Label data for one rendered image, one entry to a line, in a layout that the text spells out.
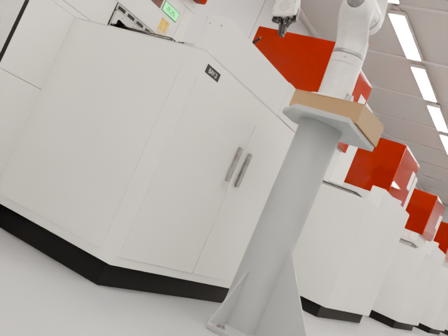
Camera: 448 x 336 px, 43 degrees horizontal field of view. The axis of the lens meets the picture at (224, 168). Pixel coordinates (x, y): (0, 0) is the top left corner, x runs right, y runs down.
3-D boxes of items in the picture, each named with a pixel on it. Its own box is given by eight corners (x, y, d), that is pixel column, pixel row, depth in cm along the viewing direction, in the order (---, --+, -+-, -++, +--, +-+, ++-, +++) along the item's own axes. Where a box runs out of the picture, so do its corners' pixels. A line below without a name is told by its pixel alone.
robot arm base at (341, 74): (363, 117, 215) (380, 71, 216) (342, 99, 200) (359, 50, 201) (321, 108, 227) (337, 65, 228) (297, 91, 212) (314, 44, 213)
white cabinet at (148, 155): (-20, 219, 209) (73, 17, 215) (135, 255, 291) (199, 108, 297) (101, 291, 176) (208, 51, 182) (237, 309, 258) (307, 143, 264)
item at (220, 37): (191, 51, 193) (208, 13, 194) (257, 109, 240) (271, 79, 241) (213, 57, 188) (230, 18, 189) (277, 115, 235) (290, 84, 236)
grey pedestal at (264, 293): (344, 377, 206) (429, 167, 212) (300, 382, 169) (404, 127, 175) (231, 315, 233) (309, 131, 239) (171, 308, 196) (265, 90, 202)
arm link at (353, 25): (366, 67, 217) (387, 8, 218) (355, 47, 200) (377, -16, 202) (337, 60, 222) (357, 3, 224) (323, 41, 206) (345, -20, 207)
